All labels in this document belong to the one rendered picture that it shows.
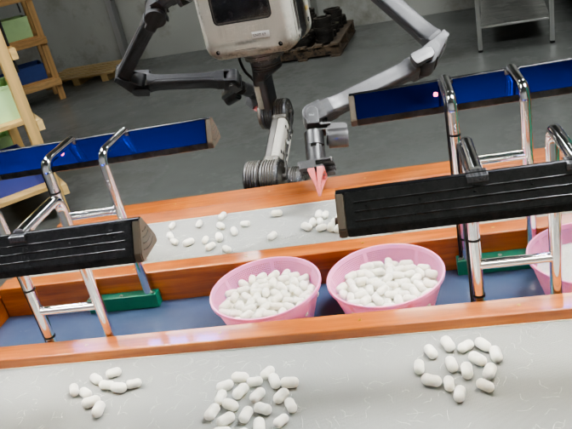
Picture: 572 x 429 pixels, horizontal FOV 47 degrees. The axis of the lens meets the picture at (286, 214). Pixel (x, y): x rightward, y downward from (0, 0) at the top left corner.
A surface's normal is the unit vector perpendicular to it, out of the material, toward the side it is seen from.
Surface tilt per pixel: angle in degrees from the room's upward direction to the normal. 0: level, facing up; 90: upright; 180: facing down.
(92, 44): 90
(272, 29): 90
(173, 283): 90
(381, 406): 0
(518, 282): 0
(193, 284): 90
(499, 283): 0
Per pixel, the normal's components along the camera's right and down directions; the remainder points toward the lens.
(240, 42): -0.26, 0.47
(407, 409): -0.20, -0.88
